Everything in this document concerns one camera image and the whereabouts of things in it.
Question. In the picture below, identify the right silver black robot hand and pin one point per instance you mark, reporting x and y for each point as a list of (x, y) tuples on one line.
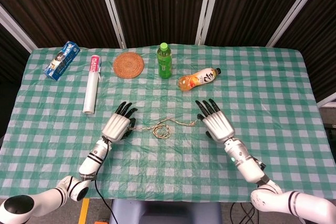
[(218, 125)]

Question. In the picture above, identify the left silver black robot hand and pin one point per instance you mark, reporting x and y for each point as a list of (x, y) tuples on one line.
[(116, 127)]

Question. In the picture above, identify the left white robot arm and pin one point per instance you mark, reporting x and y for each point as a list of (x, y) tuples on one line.
[(92, 161)]

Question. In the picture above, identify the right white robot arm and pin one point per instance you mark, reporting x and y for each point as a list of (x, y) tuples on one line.
[(246, 166)]

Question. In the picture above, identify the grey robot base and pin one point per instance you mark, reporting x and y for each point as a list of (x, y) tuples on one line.
[(168, 212)]

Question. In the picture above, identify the white plastic wrap roll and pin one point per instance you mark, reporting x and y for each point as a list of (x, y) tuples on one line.
[(92, 87)]

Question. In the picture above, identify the orange juice bottle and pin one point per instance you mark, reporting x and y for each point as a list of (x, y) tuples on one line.
[(197, 80)]

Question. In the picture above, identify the green checked tablecloth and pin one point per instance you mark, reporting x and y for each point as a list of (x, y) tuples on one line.
[(168, 161)]

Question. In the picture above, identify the round rattan coaster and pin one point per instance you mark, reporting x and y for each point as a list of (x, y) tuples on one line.
[(128, 65)]

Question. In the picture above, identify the green tea bottle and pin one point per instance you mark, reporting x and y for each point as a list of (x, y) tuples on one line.
[(165, 64)]

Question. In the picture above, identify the blue cardboard box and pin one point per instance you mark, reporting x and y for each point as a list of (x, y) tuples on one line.
[(61, 61)]

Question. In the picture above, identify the orange floor tape strip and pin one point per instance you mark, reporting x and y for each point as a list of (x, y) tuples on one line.
[(84, 211)]

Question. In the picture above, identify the dark cabinet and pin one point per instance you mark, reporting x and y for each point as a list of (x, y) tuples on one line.
[(331, 132)]

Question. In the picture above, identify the white partition frame post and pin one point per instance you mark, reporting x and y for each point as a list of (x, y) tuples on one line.
[(13, 22), (328, 100), (113, 11), (294, 11), (207, 6)]

